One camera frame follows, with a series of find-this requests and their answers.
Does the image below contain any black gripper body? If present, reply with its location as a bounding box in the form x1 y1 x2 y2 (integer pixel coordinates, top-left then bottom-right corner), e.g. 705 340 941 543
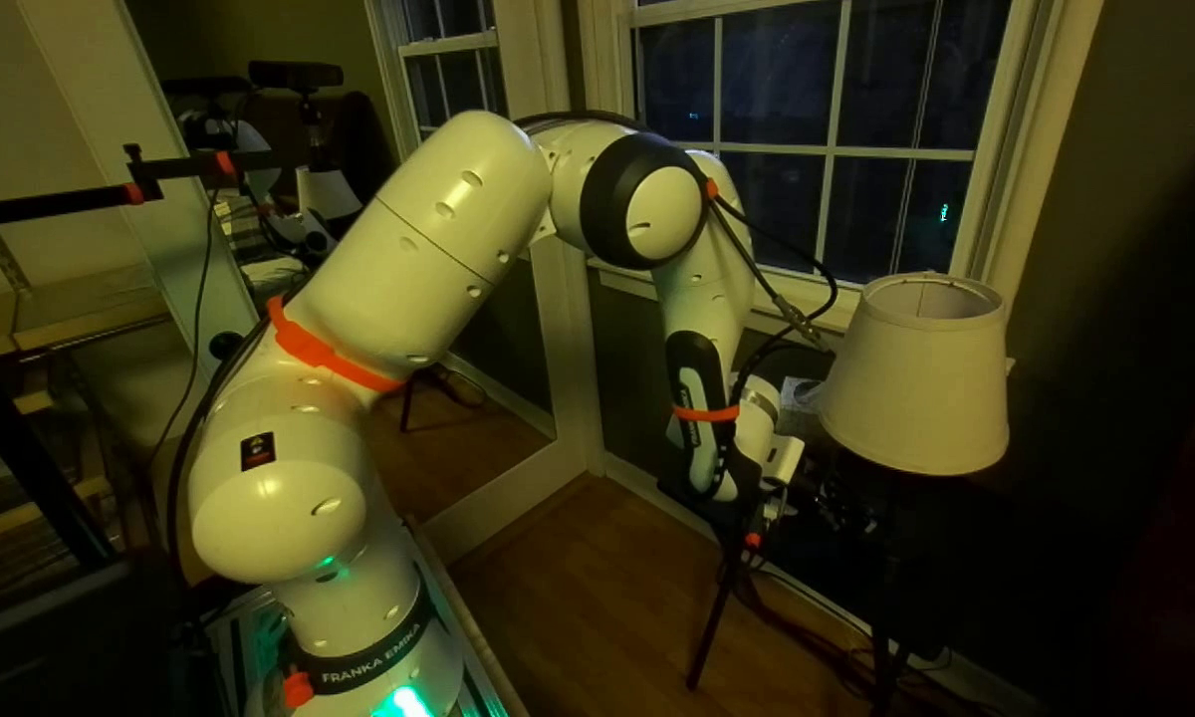
744 478 801 551

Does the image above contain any table lamp with cream shade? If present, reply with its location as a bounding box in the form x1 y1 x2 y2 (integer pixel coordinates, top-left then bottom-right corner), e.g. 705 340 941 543
814 271 1014 668

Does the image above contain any black nightstand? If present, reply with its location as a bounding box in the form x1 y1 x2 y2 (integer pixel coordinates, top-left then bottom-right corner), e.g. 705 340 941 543
680 451 987 717

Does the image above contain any large white-framed grid window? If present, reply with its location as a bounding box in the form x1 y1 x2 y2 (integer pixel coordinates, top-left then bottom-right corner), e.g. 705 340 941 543
619 0 1106 356

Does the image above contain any small white background lampshade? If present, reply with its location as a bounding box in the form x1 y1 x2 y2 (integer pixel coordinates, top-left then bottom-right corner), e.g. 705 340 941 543
299 167 368 228

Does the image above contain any small white-framed window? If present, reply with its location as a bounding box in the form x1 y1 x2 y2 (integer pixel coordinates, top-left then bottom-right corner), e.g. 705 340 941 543
361 0 550 150

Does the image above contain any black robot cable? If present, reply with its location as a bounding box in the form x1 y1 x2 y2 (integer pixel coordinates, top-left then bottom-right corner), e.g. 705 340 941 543
700 182 846 381

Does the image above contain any black metal frame bar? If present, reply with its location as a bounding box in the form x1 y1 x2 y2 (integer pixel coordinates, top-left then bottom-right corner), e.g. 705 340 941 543
0 140 250 235

